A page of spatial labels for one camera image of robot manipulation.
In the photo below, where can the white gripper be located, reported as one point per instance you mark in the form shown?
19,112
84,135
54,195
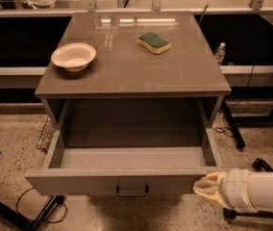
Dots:
235,189

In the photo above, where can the grey top drawer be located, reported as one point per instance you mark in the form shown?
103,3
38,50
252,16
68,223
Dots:
164,143

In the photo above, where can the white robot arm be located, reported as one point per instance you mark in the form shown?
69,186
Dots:
241,190

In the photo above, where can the grey drawer cabinet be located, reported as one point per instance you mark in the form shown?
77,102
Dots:
123,69

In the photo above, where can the black table leg right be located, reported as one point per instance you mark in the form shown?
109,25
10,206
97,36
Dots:
240,144

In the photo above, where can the clear water bottle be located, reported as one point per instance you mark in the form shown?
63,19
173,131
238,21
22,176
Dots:
220,53

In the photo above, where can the green yellow sponge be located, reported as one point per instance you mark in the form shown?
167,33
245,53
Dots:
154,43

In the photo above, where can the white bowl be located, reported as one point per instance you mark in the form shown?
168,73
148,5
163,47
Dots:
73,57

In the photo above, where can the black drawer handle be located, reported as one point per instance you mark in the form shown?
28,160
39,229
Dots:
132,192

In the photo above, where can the wire mesh basket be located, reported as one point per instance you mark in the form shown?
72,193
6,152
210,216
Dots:
45,136

